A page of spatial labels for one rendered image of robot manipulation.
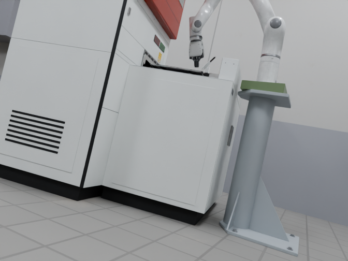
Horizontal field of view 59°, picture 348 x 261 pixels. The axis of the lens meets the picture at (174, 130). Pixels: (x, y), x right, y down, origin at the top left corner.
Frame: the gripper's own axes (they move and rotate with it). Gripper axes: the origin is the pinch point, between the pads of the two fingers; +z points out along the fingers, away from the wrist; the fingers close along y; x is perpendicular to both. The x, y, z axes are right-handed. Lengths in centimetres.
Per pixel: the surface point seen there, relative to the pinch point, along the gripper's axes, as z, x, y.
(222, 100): 25, 33, -33
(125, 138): 45, 55, 19
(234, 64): 4.8, 20.8, -35.8
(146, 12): -31.9, 29.7, 18.3
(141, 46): -10.8, 32.3, 22.1
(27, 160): 54, 92, 59
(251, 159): 60, 16, -44
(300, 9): -69, -185, -32
